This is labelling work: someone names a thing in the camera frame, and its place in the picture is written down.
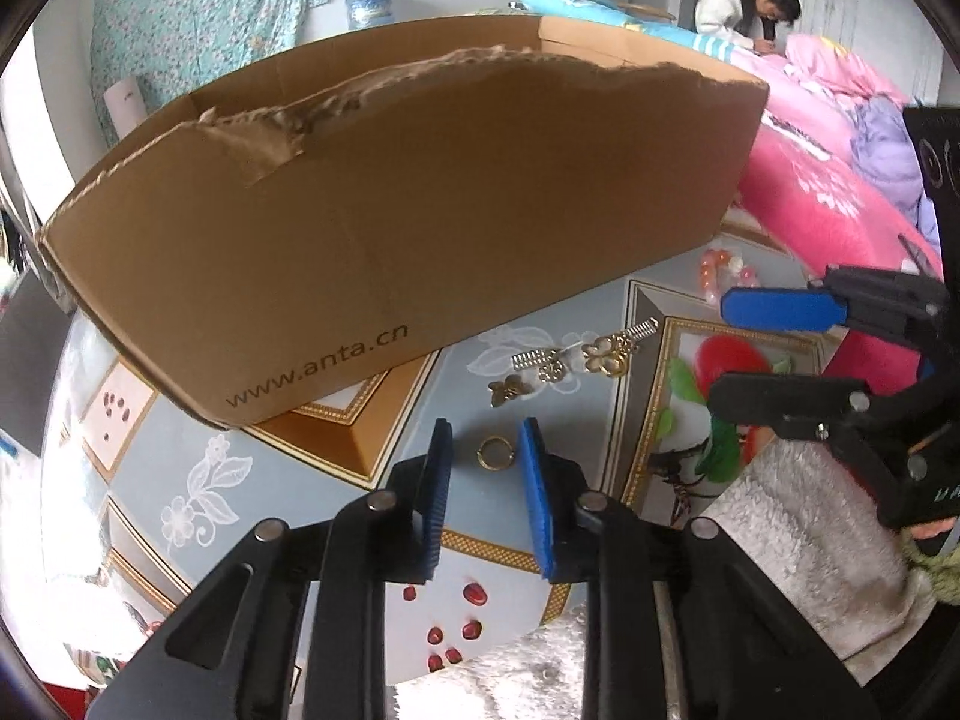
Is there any purple quilt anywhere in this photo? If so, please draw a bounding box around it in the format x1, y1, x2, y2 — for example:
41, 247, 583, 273
851, 97, 938, 241

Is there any dark grey cabinet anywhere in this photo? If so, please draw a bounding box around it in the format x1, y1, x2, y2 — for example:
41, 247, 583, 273
0, 270, 72, 458

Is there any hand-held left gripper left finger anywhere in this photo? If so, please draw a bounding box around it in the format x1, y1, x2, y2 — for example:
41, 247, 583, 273
86, 418, 455, 720

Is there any white fleece clothing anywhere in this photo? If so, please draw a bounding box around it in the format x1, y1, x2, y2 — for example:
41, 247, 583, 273
390, 439, 938, 720

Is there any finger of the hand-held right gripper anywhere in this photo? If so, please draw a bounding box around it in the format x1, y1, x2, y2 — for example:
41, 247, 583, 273
718, 264, 953, 350
709, 371, 927, 485

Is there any teal floral wall cloth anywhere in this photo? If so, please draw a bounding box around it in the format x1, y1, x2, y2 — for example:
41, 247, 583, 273
90, 0, 329, 147

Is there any blue water jug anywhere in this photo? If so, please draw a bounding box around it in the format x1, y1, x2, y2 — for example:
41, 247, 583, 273
345, 0, 395, 31

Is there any pink floral blanket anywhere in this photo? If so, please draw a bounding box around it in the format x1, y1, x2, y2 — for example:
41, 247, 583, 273
731, 22, 946, 398

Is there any blue cartoon pillow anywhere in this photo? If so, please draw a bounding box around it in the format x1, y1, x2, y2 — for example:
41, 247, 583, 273
517, 0, 740, 61

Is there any pink rolled mat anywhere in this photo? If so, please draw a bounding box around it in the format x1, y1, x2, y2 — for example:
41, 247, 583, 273
105, 75, 155, 143

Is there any gold openwork charm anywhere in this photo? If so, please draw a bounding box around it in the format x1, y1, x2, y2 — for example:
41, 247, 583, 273
583, 335, 635, 378

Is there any fruit print tablecloth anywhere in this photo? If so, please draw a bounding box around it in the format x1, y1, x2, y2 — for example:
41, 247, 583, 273
41, 210, 856, 683

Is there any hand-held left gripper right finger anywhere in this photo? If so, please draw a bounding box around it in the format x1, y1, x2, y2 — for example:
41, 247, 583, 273
520, 417, 882, 720

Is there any light pink quilt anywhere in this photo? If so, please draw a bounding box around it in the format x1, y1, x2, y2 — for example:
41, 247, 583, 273
780, 31, 912, 102

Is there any brown cardboard box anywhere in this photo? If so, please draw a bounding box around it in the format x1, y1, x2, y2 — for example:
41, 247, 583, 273
36, 15, 771, 430

